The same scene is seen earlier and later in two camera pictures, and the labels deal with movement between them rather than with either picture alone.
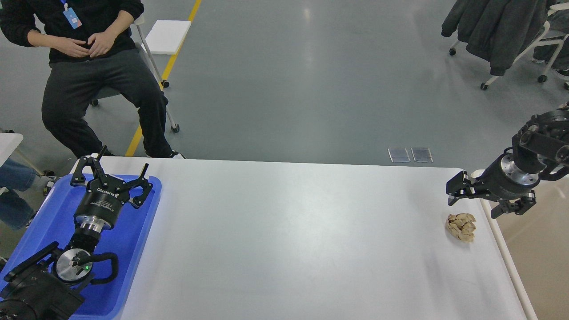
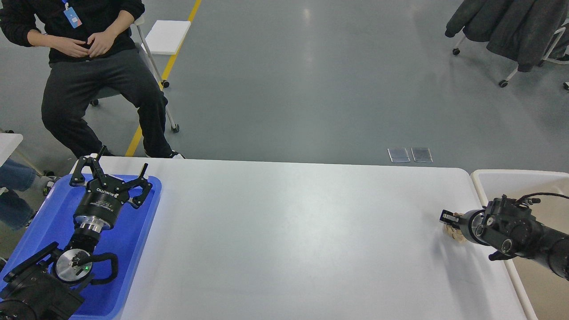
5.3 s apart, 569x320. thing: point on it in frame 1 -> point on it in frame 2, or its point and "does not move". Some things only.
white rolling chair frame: (560, 42) -> (503, 83)
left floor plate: (398, 154) does not move
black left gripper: (99, 208) does not move
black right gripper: (502, 179) -> (473, 226)
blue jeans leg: (16, 213) does not move
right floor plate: (421, 155) does not move
